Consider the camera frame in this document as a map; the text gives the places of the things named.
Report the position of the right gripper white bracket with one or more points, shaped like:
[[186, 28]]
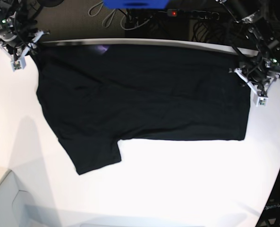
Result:
[[17, 45]]

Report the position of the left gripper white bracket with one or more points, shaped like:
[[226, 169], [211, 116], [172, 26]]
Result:
[[259, 81]]

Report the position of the black t-shirt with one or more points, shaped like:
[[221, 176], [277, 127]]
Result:
[[92, 100]]

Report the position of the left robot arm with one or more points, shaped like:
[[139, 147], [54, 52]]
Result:
[[254, 14]]

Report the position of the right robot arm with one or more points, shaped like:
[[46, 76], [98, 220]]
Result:
[[14, 15]]

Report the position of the black power strip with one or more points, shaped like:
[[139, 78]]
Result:
[[195, 14]]

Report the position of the blue box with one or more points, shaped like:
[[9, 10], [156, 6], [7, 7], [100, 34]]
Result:
[[136, 4]]

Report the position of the white tray corner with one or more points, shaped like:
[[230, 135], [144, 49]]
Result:
[[19, 209]]

